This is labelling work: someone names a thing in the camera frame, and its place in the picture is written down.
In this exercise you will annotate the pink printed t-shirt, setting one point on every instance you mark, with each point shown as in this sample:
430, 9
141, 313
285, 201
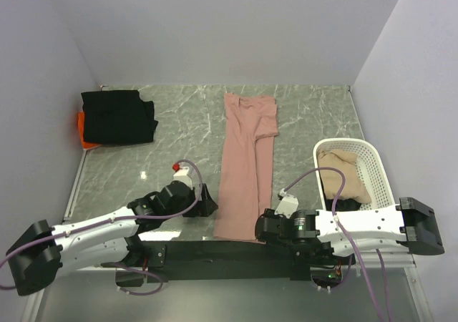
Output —
246, 180

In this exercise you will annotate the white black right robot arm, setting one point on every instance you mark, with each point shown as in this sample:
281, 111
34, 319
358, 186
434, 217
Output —
410, 225

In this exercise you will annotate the black garment in basket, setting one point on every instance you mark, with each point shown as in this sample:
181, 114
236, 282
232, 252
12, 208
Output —
342, 205

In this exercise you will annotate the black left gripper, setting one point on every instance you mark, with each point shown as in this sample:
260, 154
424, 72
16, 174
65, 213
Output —
207, 205

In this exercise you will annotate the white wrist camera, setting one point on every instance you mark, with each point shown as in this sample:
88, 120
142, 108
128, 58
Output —
288, 204
184, 174

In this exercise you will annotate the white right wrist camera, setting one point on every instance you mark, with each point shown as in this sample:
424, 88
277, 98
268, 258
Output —
288, 204

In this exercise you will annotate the aluminium frame rail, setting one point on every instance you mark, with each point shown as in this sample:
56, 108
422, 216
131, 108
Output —
91, 295

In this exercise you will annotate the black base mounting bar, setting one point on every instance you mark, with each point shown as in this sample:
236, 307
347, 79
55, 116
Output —
220, 260

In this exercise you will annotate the folded black t-shirt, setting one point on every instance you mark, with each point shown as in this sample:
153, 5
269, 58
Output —
118, 117

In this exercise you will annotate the folded orange t-shirt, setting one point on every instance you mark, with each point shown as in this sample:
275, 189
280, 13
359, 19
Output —
80, 124

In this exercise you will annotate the white plastic laundry basket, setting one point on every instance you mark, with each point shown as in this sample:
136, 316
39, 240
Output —
369, 168

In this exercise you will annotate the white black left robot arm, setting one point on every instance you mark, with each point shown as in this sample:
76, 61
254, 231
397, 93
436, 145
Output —
44, 252

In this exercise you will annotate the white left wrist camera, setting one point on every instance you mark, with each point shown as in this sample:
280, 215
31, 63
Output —
184, 174

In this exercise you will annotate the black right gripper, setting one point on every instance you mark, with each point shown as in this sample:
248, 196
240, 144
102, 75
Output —
270, 212

